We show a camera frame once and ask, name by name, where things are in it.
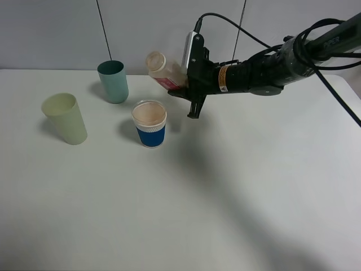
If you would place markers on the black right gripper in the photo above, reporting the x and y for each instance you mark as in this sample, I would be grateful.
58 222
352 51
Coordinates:
199 86

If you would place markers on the teal green plastic cup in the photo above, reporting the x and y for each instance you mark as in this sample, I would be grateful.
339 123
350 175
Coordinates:
113 78

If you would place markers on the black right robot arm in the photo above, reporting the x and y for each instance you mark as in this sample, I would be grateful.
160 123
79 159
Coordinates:
267 72

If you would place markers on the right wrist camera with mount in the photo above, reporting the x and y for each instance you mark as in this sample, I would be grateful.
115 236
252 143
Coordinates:
193 54

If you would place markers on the blue-sleeved clear cup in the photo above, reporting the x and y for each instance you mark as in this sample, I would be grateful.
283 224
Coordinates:
149 117

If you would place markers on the light green plastic cup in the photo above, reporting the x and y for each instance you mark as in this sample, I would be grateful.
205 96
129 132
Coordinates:
62 110

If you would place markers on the pink-labelled plastic drink bottle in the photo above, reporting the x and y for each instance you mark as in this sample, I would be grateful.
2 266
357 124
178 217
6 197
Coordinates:
168 73

